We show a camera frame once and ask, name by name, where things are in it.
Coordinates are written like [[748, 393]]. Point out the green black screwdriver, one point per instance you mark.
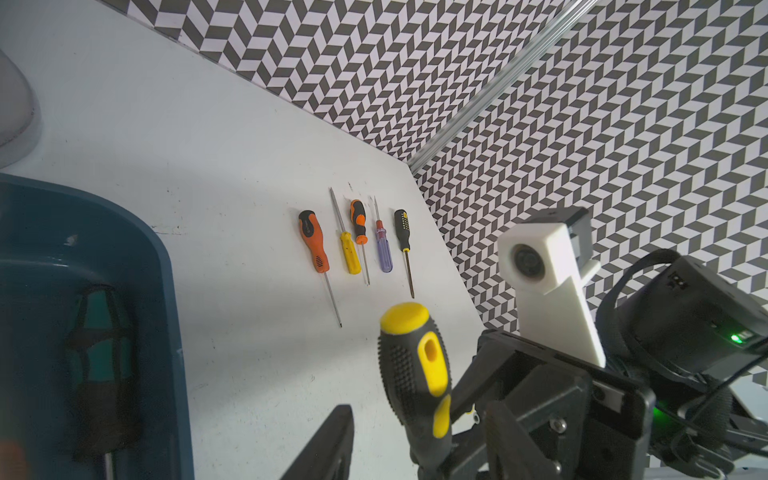
[[102, 359]]

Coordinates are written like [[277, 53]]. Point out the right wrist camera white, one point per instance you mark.
[[548, 261]]

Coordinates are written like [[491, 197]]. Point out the black yellow far screwdriver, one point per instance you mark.
[[402, 230]]

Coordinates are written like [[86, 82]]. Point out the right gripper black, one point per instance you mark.
[[546, 415]]

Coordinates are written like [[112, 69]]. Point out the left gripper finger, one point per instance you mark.
[[327, 456]]

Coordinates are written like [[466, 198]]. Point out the orange black small screwdriver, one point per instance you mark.
[[358, 219]]

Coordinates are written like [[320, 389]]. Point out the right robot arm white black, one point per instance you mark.
[[674, 349]]

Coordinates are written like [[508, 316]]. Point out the chrome glass holder stand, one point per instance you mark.
[[21, 116]]

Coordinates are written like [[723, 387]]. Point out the purple red screwdriver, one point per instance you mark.
[[383, 248]]

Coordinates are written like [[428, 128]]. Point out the teal plastic storage box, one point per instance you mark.
[[55, 242]]

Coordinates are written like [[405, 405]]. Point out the yellow slim screwdriver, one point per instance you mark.
[[348, 246]]

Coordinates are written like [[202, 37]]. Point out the orange handled screwdriver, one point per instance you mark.
[[312, 236]]

